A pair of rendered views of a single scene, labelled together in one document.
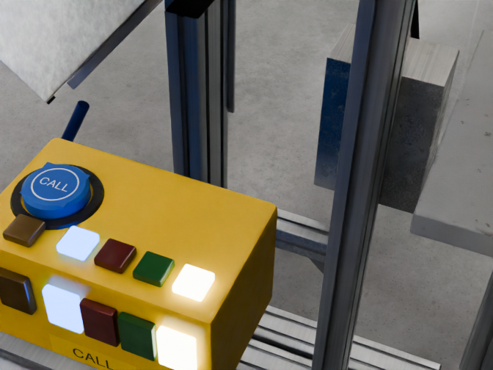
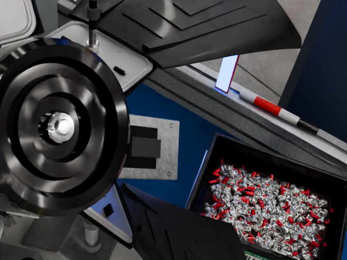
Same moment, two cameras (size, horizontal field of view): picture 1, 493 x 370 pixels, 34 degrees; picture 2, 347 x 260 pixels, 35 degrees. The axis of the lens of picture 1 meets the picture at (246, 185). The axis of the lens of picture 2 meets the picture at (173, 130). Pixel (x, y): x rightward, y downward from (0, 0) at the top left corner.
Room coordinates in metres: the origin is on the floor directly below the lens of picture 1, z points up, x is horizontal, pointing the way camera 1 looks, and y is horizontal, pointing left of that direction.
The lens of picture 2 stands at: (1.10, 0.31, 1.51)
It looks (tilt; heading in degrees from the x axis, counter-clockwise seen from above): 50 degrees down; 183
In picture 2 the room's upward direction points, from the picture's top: 11 degrees clockwise
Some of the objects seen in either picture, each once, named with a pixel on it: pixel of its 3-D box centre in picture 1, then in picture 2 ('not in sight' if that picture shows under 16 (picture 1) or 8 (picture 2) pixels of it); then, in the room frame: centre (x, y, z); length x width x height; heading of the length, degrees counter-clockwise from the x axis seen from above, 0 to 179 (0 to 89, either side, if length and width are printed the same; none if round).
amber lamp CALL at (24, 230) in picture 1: (24, 230); not in sight; (0.32, 0.13, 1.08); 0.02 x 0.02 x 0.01; 68
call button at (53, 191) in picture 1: (56, 192); not in sight; (0.35, 0.11, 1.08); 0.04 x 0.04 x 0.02
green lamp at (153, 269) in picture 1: (153, 269); not in sight; (0.29, 0.05, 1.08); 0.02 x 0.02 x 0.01; 68
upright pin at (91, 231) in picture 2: not in sight; (92, 230); (0.82, 0.23, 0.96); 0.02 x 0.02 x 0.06
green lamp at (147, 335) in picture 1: (138, 336); not in sight; (0.27, 0.06, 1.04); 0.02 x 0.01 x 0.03; 68
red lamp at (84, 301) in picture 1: (100, 322); not in sight; (0.28, 0.08, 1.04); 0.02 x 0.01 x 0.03; 68
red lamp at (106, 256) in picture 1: (115, 255); not in sight; (0.30, 0.07, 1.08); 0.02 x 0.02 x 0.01; 68
